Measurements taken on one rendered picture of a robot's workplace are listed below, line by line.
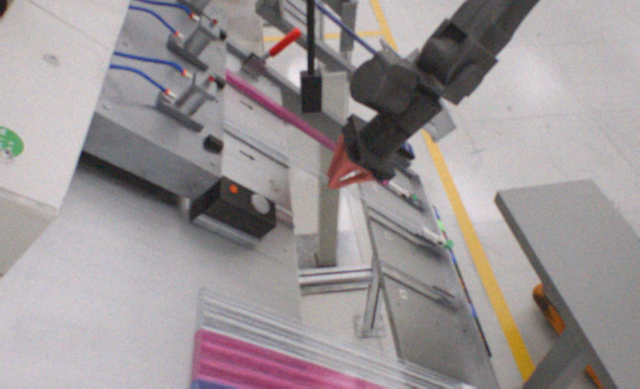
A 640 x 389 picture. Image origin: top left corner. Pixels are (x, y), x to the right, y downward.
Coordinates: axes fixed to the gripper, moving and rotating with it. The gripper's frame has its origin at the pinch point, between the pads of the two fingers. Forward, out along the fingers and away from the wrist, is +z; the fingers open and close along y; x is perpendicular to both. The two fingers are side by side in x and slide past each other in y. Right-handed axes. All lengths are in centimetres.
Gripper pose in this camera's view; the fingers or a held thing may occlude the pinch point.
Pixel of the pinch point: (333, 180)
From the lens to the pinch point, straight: 75.3
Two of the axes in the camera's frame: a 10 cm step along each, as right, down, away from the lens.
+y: 1.1, 7.1, -6.9
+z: -6.2, 5.9, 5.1
